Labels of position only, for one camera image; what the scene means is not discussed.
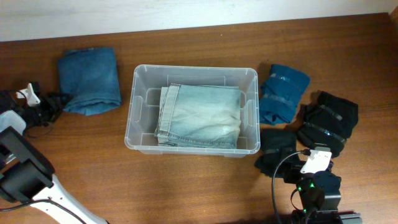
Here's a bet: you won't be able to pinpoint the dark blue jeans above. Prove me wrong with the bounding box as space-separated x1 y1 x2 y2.
57 47 122 116

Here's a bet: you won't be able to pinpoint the black taped clothing bundle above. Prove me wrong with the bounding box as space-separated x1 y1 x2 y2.
297 91 359 158

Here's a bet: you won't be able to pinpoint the clear plastic storage bin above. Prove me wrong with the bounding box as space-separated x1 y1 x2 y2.
124 64 261 157

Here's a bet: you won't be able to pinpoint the light blue jeans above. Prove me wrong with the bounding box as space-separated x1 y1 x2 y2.
154 83 241 149

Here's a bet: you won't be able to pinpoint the small black clothing bundle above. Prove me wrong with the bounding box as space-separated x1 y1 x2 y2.
254 129 297 177

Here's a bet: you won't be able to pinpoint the blue taped clothing bundle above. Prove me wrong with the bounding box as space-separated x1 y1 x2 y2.
259 64 310 125

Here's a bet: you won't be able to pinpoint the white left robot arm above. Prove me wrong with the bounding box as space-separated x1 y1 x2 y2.
1 90 106 223

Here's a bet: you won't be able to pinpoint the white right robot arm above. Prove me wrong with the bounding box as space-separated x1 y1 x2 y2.
281 149 363 224

